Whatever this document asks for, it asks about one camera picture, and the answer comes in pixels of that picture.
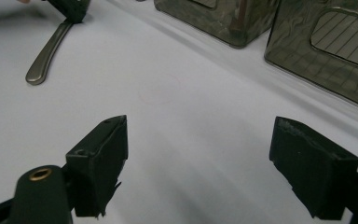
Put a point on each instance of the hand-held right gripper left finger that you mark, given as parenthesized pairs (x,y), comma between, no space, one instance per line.
(99,168)

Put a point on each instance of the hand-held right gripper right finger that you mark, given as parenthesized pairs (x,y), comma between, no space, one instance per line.
(313,174)

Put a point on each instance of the metal fork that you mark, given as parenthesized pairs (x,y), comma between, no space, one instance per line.
(45,59)

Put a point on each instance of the translucent grey plastic bin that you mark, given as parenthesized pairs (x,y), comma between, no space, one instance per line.
(211,18)
(295,53)

